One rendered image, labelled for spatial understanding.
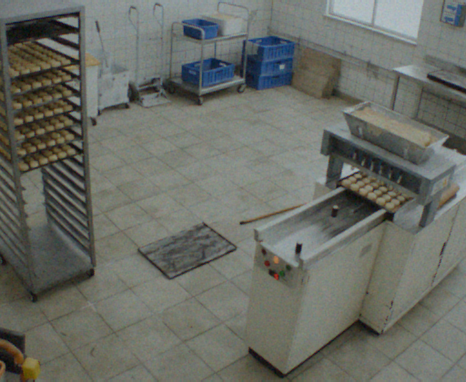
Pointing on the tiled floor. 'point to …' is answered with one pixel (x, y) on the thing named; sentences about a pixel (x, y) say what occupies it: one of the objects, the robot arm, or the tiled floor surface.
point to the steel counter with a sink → (417, 74)
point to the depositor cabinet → (417, 246)
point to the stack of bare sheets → (187, 250)
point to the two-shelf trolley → (202, 59)
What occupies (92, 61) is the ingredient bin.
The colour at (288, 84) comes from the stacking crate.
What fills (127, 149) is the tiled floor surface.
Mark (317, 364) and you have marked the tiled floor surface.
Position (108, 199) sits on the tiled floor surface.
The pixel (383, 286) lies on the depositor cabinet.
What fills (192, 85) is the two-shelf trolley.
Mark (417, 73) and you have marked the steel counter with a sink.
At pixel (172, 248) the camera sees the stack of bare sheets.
